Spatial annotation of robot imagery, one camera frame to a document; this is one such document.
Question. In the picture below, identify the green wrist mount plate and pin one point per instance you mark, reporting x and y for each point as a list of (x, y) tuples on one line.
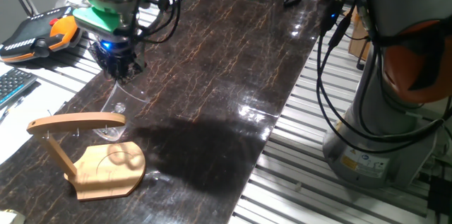
[(95, 19)]

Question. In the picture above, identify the wooden cup rack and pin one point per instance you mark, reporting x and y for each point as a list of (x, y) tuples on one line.
[(106, 174)]

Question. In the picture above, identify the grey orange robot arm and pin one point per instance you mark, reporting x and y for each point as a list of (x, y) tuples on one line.
[(388, 111)]

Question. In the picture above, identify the clear glass cup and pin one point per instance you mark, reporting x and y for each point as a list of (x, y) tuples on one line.
[(116, 118)]

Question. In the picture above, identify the dark marble pattern mat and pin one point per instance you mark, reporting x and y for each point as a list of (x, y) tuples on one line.
[(212, 75)]

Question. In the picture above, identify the black orange teach pendant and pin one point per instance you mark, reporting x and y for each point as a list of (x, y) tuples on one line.
[(24, 36)]

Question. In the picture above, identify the open brown cardboard box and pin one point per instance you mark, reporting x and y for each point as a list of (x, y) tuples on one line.
[(356, 36)]

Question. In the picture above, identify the white gold packet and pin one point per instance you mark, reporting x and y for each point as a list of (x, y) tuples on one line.
[(10, 217)]

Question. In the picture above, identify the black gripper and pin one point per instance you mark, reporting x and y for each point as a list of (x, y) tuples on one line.
[(114, 56)]

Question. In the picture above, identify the white desk board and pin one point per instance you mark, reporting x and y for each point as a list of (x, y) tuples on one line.
[(21, 128)]

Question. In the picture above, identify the black computer keyboard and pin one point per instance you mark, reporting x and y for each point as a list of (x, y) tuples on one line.
[(14, 84)]

